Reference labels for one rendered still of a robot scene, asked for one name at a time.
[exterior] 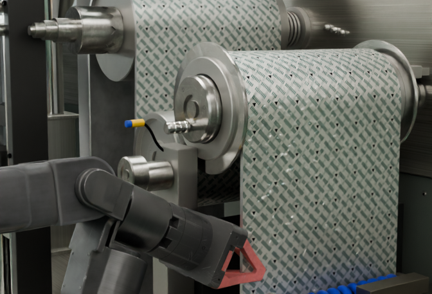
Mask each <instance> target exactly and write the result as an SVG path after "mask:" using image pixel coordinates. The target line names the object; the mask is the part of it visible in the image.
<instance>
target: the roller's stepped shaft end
mask: <svg viewBox="0 0 432 294"><path fill-rule="evenodd" d="M28 35H32V37H33V38H41V39H42V40H43V41H53V42H75V41H76V39H77V35H78V28H77V22H76V21H75V19H74V18H52V20H51V21H41V22H40V23H32V25H31V26H28Z"/></svg>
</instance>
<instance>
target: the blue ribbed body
mask: <svg viewBox="0 0 432 294"><path fill-rule="evenodd" d="M392 277H396V275H395V274H392V273H391V274H387V276H379V277H378V278H376V279H375V278H371V279H368V280H367V281H365V280H360V281H359V282H358V283H354V282H353V283H350V284H348V285H347V286H345V285H340V286H338V287H337V289H336V288H329V289H328V290H327V291H325V290H319V291H318V292H317V293H313V292H311V293H308V294H356V286H359V285H362V284H367V283H371V282H375V281H378V280H384V279H389V278H392Z"/></svg>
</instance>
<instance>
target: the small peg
mask: <svg viewBox="0 0 432 294"><path fill-rule="evenodd" d="M163 129H164V132H165V133H166V134H177V133H178V134H181V133H189V132H190V123H189V121H188V120H183V121H177V122H176V121H174V122H165V124H164V126H163Z"/></svg>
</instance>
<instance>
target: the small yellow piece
mask: <svg viewBox="0 0 432 294"><path fill-rule="evenodd" d="M143 126H145V127H146V128H147V129H148V130H149V132H150V134H151V136H152V138H153V141H154V143H155V144H156V145H157V147H158V148H159V149H160V150H161V151H164V150H163V148H162V147H161V146H160V144H158V141H157V140H156V137H155V136H154V133H153V132H152V129H151V128H150V127H149V126H148V125H147V124H146V123H145V121H144V119H137V120H126V121H125V127H143Z"/></svg>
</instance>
